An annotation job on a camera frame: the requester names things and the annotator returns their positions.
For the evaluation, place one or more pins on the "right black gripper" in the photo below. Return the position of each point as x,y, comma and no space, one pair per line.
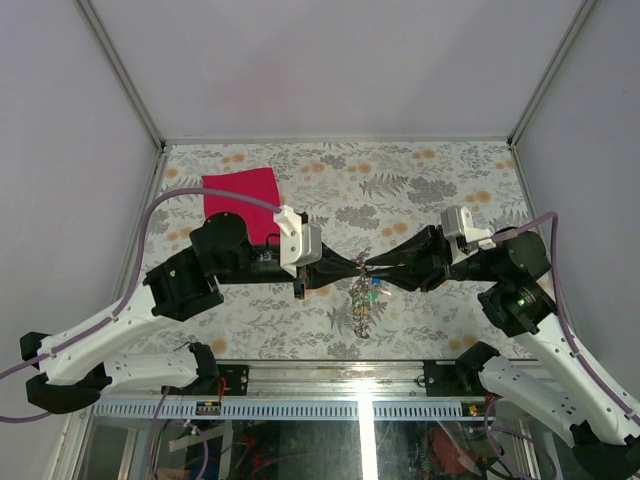
427,257

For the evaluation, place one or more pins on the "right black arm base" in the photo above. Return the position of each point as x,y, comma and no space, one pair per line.
458,377

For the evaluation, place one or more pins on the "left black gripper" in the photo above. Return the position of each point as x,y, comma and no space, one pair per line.
331,268

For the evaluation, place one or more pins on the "aluminium front rail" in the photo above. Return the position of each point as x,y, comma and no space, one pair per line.
314,390

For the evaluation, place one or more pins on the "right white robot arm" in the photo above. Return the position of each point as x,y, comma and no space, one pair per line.
590,411

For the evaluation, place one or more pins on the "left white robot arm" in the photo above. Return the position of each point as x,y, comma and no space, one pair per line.
77,367

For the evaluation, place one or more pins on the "floral table mat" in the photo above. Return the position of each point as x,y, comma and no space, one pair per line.
366,198

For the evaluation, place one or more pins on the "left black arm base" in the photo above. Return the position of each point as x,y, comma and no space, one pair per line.
232,380

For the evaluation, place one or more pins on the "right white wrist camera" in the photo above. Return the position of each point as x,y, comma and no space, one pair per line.
464,238

